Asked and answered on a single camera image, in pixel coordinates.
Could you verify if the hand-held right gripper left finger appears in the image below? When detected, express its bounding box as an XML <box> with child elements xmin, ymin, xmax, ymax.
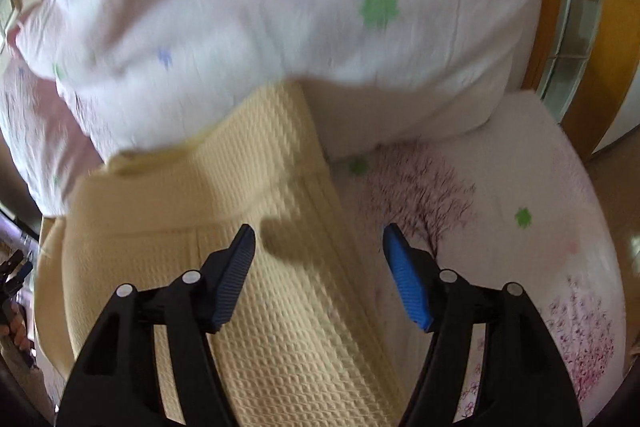
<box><xmin>54</xmin><ymin>223</ymin><xmax>257</xmax><ymax>427</ymax></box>

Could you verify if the cherry-tree print bed sheet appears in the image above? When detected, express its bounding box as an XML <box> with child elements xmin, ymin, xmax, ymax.
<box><xmin>325</xmin><ymin>91</ymin><xmax>627</xmax><ymax>425</ymax></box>

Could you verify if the pink crinkled quilt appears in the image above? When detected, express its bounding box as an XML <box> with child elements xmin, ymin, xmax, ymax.
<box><xmin>0</xmin><ymin>57</ymin><xmax>108</xmax><ymax>219</ymax></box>

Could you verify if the person's left hand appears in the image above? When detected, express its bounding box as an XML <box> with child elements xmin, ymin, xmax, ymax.
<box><xmin>0</xmin><ymin>311</ymin><xmax>34</xmax><ymax>354</ymax></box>

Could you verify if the cream waffle-knit garment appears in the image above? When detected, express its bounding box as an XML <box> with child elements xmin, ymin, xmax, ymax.
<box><xmin>34</xmin><ymin>82</ymin><xmax>426</xmax><ymax>427</ymax></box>

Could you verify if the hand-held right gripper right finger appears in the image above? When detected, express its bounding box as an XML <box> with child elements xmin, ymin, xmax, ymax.
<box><xmin>382</xmin><ymin>223</ymin><xmax>584</xmax><ymax>427</ymax></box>

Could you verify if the white flower-print pillow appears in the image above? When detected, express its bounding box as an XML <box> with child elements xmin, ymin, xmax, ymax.
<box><xmin>14</xmin><ymin>0</ymin><xmax>547</xmax><ymax>160</ymax></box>

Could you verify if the wooden-framed glass door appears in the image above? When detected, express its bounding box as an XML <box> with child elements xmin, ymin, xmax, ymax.
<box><xmin>520</xmin><ymin>0</ymin><xmax>640</xmax><ymax>160</ymax></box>

